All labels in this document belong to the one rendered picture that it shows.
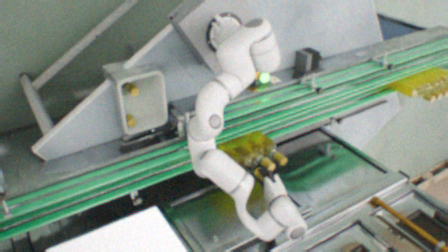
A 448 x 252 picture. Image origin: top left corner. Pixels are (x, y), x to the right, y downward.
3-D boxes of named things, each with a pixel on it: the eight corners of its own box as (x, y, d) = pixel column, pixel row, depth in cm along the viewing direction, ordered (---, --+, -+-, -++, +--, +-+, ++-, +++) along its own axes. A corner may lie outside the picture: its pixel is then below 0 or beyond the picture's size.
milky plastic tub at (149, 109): (117, 126, 156) (125, 136, 149) (108, 72, 144) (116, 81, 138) (159, 114, 164) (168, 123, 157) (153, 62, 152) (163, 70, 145)
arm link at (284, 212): (266, 229, 119) (289, 207, 117) (253, 205, 127) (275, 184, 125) (296, 245, 127) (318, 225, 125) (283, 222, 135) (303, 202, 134)
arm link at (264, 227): (245, 166, 123) (294, 208, 127) (216, 195, 126) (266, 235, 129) (246, 177, 115) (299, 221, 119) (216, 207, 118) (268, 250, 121)
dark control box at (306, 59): (293, 65, 193) (305, 71, 187) (295, 49, 189) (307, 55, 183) (307, 62, 197) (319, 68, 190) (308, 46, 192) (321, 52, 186)
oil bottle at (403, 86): (381, 84, 216) (428, 106, 196) (383, 75, 213) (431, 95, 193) (388, 82, 219) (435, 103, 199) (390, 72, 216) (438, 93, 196)
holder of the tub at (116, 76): (120, 137, 159) (127, 146, 153) (108, 72, 144) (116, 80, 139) (160, 124, 167) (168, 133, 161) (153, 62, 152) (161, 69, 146)
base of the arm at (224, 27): (198, 29, 144) (217, 41, 132) (221, 3, 144) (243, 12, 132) (223, 56, 154) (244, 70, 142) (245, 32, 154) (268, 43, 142)
